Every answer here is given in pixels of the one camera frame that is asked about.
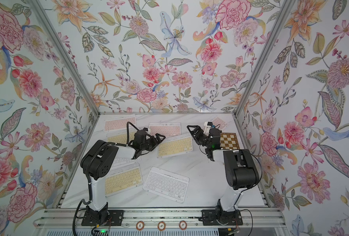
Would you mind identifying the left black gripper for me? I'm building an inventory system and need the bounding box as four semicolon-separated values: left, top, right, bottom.
140;133;166;153

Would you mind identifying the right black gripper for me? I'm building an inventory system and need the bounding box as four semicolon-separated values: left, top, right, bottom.
188;126;212;150

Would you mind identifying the pink keyboard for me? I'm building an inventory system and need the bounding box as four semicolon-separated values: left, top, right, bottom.
103;115;136;132
210;116;228;130
148;123;181;137

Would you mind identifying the yellow keyboard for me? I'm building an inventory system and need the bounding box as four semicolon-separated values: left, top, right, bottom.
105;163;144;197
157;134;193;158
106;129;127;144

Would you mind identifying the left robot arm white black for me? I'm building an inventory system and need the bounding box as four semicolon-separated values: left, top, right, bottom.
81;128;166;212

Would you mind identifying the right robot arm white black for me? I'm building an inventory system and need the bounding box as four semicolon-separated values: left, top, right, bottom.
187;122;261;213

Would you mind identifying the wooden chessboard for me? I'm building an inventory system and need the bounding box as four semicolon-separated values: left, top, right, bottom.
220;133;240;150

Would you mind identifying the white keyboard left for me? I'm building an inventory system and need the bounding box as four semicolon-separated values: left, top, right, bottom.
111;157;141;169

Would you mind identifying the white keyboard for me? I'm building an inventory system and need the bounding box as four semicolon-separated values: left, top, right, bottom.
143;167;190;204
111;157;141;169

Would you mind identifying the white keyboard front centre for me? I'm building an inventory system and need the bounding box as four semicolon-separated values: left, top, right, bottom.
143;167;190;204

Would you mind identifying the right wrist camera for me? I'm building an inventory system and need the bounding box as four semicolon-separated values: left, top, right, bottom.
204;122;213;136

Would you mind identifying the right black cable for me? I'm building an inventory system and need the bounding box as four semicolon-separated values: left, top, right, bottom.
199;141;263;236

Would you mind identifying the middle orange ring marker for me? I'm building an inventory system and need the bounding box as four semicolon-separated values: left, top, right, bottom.
157;221;166;232

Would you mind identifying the orange ring marker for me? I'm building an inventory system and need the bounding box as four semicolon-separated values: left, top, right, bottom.
179;220;188;231
136;221;145;231
157;221;166;232

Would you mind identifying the left orange ring marker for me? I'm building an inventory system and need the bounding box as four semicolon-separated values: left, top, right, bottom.
136;221;145;231

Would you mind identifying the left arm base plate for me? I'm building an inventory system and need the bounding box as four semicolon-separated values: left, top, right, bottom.
81;206;124;227

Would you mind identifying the right orange ring marker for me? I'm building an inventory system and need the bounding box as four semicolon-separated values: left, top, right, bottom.
179;220;188;231

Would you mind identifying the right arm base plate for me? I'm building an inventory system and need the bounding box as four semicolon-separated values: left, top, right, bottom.
201;209;243;226

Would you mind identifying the left black cable bundle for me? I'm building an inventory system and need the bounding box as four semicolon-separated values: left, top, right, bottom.
71;120;143;236

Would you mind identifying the aluminium front rail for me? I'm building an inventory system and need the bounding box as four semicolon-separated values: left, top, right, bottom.
33;207;286;231

